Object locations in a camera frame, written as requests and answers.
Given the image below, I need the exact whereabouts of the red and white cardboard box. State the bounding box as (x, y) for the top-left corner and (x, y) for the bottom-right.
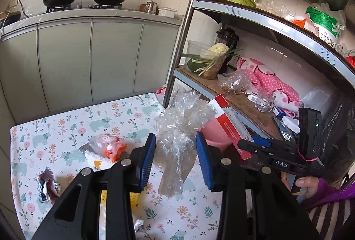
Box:
(206, 94), (254, 161)

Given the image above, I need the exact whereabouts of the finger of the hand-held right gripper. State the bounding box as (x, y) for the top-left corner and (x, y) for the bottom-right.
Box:
(237, 140), (295, 159)
(250, 135), (299, 150)

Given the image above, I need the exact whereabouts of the white red printed plastic bag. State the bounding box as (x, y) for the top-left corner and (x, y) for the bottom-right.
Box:
(156, 84), (181, 96)

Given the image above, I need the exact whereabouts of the thin white cable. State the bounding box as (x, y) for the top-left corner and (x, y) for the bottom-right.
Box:
(243, 81), (262, 94)

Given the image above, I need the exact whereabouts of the person's right hand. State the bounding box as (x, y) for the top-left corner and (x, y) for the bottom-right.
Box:
(281, 172), (319, 203)

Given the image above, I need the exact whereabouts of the white lidded container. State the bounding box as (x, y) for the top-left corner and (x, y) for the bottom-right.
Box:
(158, 7), (177, 18)

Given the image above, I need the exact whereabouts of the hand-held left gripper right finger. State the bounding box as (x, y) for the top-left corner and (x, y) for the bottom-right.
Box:
(195, 131), (322, 240)

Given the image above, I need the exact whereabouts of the large white plastic bag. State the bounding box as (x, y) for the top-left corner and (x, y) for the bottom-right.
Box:
(300, 84), (342, 113)

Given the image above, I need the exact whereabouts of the black blender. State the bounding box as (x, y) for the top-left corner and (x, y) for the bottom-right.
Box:
(215, 28), (239, 74)

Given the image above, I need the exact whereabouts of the glass mug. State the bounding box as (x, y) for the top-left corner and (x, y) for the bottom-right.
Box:
(254, 87), (277, 113)

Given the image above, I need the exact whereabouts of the orange and white plastic wrapper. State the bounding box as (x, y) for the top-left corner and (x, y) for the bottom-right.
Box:
(89, 133), (127, 164)

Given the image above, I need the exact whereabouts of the floral bear printed tablecloth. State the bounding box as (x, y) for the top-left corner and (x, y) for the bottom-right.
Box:
(10, 92), (256, 240)

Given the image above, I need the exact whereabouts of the person's striped clothing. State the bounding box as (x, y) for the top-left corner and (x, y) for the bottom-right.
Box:
(304, 196), (355, 240)

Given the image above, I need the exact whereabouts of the gas stove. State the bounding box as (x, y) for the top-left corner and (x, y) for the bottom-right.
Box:
(46, 2), (123, 13)

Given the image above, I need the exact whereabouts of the green vegetable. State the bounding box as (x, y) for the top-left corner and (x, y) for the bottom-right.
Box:
(187, 58), (203, 72)

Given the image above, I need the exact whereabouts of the cardboard sheet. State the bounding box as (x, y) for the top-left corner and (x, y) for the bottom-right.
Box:
(177, 65), (283, 141)

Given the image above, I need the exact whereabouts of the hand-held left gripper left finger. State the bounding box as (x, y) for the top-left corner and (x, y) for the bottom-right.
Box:
(32, 133), (156, 240)

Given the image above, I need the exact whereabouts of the yellow paper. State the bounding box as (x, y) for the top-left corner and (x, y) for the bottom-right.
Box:
(100, 191), (140, 209)

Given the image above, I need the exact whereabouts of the crumpled foil wrapper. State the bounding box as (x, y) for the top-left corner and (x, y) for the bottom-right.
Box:
(37, 170), (61, 204)

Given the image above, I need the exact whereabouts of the blue and white packet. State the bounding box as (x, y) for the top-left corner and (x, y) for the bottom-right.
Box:
(273, 105), (300, 134)

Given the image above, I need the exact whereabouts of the pink polka dot cloth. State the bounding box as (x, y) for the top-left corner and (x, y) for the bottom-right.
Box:
(236, 58), (304, 118)

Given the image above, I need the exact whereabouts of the green and white bag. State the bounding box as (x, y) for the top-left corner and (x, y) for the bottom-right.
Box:
(305, 6), (347, 45)

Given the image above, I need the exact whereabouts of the metal shelf rack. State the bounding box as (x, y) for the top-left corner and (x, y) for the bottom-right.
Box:
(162, 0), (355, 146)

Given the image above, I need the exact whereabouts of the orange package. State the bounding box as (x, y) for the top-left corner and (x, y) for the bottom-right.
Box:
(292, 18), (317, 35)

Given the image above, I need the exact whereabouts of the clear plastic bag with scraps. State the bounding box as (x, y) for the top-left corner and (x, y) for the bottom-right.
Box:
(217, 69), (252, 95)

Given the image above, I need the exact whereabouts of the cauliflower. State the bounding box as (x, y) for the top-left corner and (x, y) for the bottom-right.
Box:
(200, 43), (229, 60)

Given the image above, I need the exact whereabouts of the steel kettle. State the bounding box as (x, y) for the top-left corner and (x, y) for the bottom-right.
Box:
(146, 0), (159, 14)

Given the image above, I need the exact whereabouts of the clear plastic container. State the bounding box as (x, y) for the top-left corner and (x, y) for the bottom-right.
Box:
(186, 40), (227, 80)

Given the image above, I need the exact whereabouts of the dark blue flat box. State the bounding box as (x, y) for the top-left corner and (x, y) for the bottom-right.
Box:
(272, 116), (299, 141)

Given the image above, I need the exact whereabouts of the small clear wrapper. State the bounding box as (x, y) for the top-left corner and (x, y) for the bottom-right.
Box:
(134, 219), (152, 233)

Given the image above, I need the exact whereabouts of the pink plastic basin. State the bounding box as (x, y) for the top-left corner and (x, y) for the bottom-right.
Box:
(200, 115), (239, 152)

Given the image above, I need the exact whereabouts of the grey kitchen cabinet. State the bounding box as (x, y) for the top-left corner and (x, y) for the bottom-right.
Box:
(0, 8), (182, 124)

